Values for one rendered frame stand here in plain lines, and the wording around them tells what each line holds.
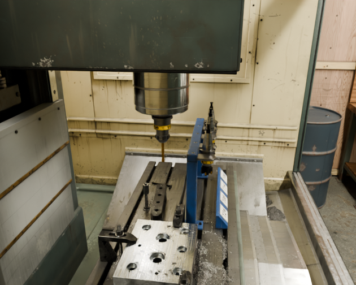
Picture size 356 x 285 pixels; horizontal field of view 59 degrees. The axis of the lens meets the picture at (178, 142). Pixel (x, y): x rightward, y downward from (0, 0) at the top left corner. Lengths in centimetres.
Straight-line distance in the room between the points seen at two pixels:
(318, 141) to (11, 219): 250
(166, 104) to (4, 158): 48
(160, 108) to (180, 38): 19
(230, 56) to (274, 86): 120
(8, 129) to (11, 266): 42
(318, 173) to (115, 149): 186
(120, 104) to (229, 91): 68
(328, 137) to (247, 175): 122
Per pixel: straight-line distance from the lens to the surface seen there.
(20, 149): 106
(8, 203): 106
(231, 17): 74
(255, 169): 202
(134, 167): 205
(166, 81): 81
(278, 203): 204
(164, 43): 75
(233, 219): 141
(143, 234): 117
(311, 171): 309
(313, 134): 295
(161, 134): 92
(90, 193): 227
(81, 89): 210
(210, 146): 122
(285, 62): 192
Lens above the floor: 170
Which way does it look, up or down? 21 degrees down
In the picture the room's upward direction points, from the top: straight up
